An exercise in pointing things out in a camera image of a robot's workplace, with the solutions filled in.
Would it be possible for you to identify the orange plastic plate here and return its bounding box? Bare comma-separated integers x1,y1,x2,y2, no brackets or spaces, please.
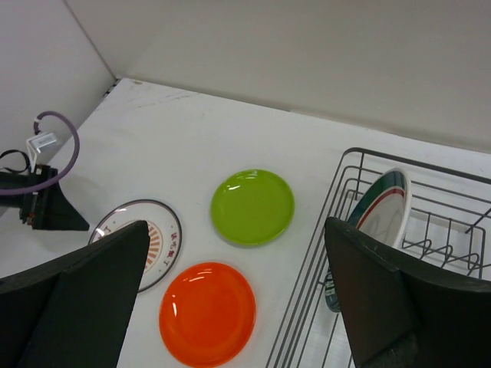
158,262,256,367

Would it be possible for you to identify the green plastic plate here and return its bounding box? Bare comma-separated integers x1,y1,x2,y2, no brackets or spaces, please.
210,169,295,247

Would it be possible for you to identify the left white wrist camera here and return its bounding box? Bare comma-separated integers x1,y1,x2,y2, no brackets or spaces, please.
26,133,58,172

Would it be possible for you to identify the orange sunburst patterned plate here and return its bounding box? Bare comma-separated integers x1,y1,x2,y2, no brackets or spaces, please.
88,199,183,292

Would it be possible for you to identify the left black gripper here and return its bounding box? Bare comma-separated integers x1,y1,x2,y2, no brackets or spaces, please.
1,165,89,232

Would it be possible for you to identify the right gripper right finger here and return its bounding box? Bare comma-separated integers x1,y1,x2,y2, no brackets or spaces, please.
325,217,490,367

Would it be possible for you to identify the grey wire dish rack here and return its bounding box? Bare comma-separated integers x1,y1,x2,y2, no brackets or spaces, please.
267,148,490,367

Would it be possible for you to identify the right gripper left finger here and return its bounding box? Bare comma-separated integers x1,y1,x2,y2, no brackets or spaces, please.
1,220,150,367

